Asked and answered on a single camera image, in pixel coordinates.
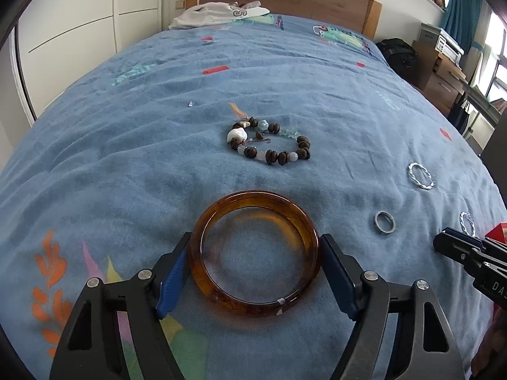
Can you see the beige wall socket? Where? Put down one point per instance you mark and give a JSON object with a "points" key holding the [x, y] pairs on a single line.
{"points": [[180, 4]]}

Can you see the white wardrobe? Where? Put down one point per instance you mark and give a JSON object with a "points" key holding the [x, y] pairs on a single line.
{"points": [[79, 12]]}

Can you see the black chair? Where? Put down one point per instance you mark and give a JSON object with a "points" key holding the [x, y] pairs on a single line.
{"points": [[497, 150]]}

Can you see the wooden drawer cabinet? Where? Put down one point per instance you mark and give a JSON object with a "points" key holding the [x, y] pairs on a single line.
{"points": [[439, 75]]}

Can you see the teal curtain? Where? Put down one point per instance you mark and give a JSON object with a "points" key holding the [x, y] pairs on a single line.
{"points": [[461, 12]]}

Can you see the white printer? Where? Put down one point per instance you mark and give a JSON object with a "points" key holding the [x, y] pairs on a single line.
{"points": [[443, 41]]}

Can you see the black bag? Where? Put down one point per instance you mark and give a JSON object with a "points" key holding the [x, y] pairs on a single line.
{"points": [[460, 113]]}

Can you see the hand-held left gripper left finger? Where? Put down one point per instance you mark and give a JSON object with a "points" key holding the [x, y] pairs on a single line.
{"points": [[172, 285]]}

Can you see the amber bangle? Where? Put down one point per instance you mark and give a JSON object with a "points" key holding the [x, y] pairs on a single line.
{"points": [[237, 303]]}

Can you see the black backpack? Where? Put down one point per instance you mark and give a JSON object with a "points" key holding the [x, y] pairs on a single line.
{"points": [[396, 57]]}

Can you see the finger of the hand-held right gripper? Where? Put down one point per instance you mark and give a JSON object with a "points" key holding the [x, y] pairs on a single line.
{"points": [[455, 251], [463, 236]]}

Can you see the blue printed blanket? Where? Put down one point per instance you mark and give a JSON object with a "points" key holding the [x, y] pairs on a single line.
{"points": [[138, 146]]}

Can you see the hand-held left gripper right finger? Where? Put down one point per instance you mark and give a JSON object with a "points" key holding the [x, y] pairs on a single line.
{"points": [[338, 281]]}

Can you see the red shallow box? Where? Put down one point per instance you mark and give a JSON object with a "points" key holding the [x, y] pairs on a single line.
{"points": [[500, 232]]}

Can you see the white clothing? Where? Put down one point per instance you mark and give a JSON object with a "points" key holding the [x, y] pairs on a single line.
{"points": [[206, 16]]}

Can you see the person's right hand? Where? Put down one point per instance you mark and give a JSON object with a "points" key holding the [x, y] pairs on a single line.
{"points": [[491, 348]]}

